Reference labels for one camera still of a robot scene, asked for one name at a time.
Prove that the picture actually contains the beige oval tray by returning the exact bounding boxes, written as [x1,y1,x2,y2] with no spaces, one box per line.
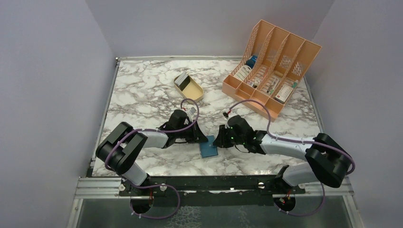
[173,76,204,102]

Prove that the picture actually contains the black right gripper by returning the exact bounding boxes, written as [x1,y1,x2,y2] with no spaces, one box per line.
[213,124,245,148]

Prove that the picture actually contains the orange file organizer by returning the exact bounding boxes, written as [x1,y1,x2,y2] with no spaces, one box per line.
[222,20,322,119]

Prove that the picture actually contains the blue bottle in organizer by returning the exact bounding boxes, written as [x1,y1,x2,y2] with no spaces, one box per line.
[245,55,258,69]

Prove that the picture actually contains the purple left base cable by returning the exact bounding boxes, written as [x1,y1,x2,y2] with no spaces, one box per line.
[130,183,182,220]

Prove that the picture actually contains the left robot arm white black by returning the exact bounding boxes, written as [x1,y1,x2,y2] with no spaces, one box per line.
[96,109,208,195]

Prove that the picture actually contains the black mounting rail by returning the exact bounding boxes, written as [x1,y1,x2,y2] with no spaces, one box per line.
[118,174,306,207]

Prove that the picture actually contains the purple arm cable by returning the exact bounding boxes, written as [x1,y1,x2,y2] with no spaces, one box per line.
[104,98,200,172]
[222,99,356,176]

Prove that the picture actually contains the red white medicine box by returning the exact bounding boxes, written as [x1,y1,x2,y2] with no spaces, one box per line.
[274,84,294,104]

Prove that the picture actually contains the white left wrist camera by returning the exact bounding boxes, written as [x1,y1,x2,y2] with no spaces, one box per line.
[187,107,197,118]

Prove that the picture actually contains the stack of cards in tray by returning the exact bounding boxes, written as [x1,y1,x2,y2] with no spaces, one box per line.
[174,73,191,91]

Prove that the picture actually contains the white box in organizer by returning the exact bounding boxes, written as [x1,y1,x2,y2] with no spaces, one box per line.
[234,65,252,81]

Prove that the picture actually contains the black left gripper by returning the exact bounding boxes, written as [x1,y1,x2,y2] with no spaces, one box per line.
[175,120,208,143]

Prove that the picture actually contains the small items in organizer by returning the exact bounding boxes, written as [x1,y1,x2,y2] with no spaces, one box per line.
[247,78,261,88]

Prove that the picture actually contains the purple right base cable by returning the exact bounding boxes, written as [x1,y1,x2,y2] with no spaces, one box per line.
[272,182,326,219]

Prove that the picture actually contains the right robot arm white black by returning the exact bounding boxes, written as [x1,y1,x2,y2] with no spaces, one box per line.
[213,115,355,193]

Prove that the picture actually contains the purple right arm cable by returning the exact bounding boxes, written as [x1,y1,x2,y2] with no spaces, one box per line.
[222,99,356,176]

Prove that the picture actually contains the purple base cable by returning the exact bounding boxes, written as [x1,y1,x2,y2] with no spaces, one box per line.
[272,182,326,219]
[130,183,182,220]

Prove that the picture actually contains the blue card holder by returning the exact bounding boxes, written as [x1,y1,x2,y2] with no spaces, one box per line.
[199,135,218,159]

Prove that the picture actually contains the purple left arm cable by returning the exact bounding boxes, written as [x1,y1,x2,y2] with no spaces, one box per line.
[104,98,200,172]

